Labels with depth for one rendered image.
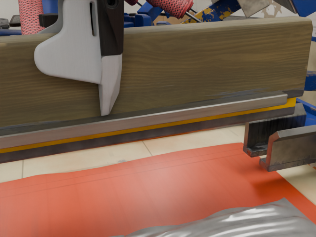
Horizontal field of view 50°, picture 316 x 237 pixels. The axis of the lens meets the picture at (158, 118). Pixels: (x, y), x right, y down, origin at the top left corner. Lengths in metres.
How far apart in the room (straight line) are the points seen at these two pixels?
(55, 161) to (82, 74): 0.24
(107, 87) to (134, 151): 0.23
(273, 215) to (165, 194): 0.12
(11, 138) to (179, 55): 0.14
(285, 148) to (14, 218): 0.29
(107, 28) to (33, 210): 0.22
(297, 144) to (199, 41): 0.18
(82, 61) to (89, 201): 0.18
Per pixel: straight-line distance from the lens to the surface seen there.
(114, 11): 0.23
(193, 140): 0.51
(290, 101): 0.37
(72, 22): 0.25
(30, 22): 0.77
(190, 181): 0.41
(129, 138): 0.31
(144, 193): 0.39
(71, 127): 0.27
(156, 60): 0.28
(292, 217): 0.37
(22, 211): 0.39
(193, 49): 0.29
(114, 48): 0.24
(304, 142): 0.41
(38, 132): 0.27
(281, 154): 0.40
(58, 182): 0.43
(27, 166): 0.47
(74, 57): 0.25
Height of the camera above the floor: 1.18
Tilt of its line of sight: 23 degrees down
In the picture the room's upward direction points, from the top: straight up
